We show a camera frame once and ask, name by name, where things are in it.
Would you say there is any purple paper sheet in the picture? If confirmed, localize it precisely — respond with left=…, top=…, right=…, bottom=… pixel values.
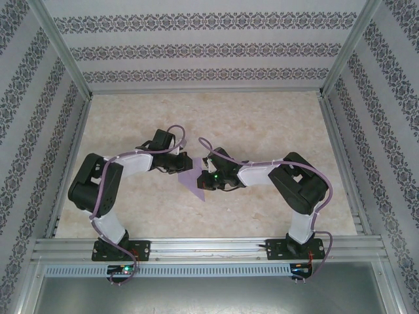
left=177, top=156, right=210, bottom=203

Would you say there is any grey metal base panel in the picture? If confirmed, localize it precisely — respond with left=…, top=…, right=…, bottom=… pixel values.
left=32, top=276, right=397, bottom=314

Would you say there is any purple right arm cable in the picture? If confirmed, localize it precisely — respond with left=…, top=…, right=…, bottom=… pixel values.
left=198, top=137, right=335, bottom=285

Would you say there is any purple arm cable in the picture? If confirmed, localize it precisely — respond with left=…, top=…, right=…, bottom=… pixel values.
left=88, top=124, right=187, bottom=287
left=198, top=137, right=335, bottom=285

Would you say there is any aluminium mounting rail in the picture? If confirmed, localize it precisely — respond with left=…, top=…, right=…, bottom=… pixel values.
left=31, top=235, right=386, bottom=263

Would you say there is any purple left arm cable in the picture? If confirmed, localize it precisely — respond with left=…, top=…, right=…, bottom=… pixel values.
left=88, top=124, right=187, bottom=287

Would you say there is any aluminium table edge rail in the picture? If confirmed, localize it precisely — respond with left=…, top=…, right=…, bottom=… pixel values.
left=45, top=96, right=96, bottom=239
left=318, top=94, right=374, bottom=236
left=88, top=86, right=325, bottom=96

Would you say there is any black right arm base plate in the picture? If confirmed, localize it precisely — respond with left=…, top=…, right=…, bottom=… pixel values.
left=266, top=238, right=326, bottom=262

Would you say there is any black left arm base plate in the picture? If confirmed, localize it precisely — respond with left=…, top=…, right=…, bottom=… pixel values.
left=92, top=239, right=152, bottom=262

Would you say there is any slotted grey cable duct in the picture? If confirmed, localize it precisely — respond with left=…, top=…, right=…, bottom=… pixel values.
left=44, top=263, right=293, bottom=278

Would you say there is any aluminium frame post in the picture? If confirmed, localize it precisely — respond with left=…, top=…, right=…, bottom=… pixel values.
left=12, top=258, right=45, bottom=314
left=319, top=0, right=384, bottom=97
left=373, top=261, right=407, bottom=314
left=31, top=0, right=94, bottom=99

